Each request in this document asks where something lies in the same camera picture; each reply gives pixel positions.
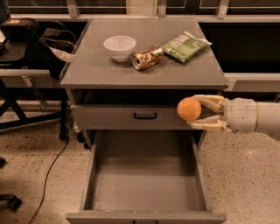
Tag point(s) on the black drawer handle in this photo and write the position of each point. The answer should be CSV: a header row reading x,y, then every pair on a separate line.
x,y
145,116

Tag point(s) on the grey drawer cabinet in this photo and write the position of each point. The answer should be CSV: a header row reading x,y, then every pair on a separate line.
x,y
94,78

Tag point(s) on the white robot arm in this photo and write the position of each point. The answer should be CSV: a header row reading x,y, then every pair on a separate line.
x,y
268,119

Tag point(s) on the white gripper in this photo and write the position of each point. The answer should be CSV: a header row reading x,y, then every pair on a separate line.
x,y
241,115

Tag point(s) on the white bowl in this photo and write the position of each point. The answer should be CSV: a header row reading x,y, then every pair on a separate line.
x,y
120,47

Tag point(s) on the black chair caster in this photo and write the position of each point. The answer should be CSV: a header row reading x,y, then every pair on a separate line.
x,y
10,201

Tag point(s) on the green chip bag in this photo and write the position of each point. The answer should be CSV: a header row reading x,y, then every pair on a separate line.
x,y
185,46

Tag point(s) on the orange fruit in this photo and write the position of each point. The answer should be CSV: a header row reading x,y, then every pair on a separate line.
x,y
189,109

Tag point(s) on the black bag on chair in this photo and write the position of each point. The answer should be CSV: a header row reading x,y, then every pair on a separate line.
x,y
55,49

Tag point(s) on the closed grey top drawer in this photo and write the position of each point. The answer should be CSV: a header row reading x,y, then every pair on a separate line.
x,y
120,117

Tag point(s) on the open grey middle drawer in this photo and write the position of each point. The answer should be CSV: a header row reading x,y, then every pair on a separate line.
x,y
145,177

